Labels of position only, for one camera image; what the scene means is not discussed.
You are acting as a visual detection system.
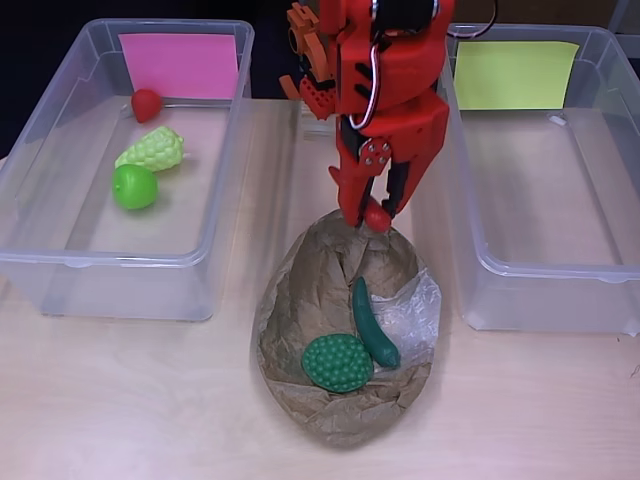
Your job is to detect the light green toy grapes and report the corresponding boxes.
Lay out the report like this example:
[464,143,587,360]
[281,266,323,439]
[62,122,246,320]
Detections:
[114,125,187,174]

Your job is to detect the grey furniture frame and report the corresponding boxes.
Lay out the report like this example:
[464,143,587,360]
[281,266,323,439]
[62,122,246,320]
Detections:
[607,0,640,36]

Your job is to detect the orange printed clamp part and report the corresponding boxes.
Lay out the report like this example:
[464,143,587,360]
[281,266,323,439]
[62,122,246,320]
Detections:
[277,2,334,101]

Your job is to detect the crumpled brown paper bag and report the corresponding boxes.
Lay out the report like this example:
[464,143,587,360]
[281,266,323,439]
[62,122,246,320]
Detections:
[252,209,444,450]

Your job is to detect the wooden base block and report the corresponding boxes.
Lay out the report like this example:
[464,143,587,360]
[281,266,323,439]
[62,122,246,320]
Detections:
[302,97,341,144]

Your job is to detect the clear plastic bin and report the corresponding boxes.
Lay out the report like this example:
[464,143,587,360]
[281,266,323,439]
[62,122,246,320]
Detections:
[0,18,256,324]
[435,22,640,335]

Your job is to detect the yellow paper note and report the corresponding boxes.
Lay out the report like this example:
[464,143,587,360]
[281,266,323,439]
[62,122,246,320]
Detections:
[452,40,581,111]

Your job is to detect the bright green toy apple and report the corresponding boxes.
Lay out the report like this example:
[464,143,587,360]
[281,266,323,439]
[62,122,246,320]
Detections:
[110,164,160,211]

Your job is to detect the pink paper note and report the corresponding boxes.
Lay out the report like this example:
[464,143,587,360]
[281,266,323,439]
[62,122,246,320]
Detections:
[118,33,239,103]

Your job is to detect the red toy strawberry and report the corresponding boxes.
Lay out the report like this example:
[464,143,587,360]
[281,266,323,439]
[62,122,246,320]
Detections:
[130,88,164,124]

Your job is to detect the dark green toy cucumber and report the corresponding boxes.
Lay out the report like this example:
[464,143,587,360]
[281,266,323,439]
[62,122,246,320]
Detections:
[351,276,402,369]

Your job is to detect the dark green bumpy toy broccoli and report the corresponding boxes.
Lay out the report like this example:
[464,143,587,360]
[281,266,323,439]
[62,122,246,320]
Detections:
[302,333,374,394]

